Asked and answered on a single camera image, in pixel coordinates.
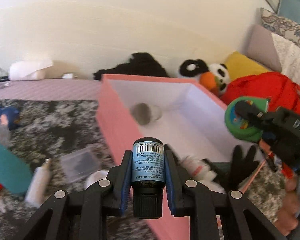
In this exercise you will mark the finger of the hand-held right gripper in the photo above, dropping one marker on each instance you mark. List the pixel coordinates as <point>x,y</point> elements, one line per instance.
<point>250,112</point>

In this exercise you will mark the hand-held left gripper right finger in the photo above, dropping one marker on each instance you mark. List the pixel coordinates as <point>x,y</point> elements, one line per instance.
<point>170,187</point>

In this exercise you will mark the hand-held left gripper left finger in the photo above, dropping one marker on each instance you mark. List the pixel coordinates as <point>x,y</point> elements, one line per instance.
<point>125,187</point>

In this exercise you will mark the green round toy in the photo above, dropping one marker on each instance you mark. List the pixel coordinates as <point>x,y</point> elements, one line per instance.
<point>240,127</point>

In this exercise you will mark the small blue label bottle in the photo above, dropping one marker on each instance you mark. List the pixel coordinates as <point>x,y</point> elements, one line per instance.
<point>147,165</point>

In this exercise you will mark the small white bottle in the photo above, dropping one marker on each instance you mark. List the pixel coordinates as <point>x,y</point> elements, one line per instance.
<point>197,167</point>

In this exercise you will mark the pink cardboard box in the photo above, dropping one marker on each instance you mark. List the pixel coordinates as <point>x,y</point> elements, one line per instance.
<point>115,130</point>

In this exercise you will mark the clear jar grey lid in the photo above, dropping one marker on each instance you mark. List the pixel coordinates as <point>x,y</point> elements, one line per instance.
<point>145,113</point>

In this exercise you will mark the person's right hand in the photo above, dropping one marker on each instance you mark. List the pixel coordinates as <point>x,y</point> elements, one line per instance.
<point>290,205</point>

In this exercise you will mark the red backpack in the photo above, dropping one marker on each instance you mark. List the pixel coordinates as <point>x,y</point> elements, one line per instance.
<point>265,87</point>

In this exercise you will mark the panda plush toy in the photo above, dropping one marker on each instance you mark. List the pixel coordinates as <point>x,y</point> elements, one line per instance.
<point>221,73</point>

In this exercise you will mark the yellow pillow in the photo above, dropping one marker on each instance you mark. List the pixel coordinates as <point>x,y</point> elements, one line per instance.
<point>242,62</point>

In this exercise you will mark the dark green card packet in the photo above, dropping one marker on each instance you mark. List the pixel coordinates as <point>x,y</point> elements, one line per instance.
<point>220,170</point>

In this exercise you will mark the clear plastic case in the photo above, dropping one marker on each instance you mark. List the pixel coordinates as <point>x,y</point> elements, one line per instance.
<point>77,165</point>

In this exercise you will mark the pink thin stick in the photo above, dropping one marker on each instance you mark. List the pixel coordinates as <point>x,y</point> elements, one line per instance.
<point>252,176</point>

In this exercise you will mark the orange plush fruit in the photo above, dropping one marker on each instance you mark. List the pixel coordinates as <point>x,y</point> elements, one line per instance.
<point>207,78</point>

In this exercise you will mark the black glove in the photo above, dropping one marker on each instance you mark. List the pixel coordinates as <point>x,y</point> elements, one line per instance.
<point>242,167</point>

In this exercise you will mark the white lace cloth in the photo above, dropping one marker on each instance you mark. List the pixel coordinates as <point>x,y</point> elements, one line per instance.
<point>295,62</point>

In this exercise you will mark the black white plush toy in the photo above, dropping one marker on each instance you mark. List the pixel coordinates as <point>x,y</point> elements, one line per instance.
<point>192,67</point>

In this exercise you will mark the white tube silver cap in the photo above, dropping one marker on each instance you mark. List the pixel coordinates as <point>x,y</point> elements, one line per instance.
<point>38,182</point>

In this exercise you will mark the black white patterned blanket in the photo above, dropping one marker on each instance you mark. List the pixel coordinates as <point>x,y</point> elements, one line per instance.
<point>57,122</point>

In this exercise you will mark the floral cushion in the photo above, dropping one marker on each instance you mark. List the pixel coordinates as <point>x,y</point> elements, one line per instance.
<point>290,27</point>

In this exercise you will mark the teal case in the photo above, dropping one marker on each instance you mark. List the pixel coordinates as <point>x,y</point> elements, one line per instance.
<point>7,167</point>

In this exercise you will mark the black cloth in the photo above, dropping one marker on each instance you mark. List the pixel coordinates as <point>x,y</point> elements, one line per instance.
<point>132,67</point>

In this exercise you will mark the white charger plug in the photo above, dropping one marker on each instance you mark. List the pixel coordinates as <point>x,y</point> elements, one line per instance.
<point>68,75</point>

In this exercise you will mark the pink purple bedsheet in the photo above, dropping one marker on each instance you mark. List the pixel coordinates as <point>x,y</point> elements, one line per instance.
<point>40,88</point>

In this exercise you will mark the blue toy figure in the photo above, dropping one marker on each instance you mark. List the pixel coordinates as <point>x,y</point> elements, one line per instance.
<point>5,115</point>

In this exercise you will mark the white tissue roll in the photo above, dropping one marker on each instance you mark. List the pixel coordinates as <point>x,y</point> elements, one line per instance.
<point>27,68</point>

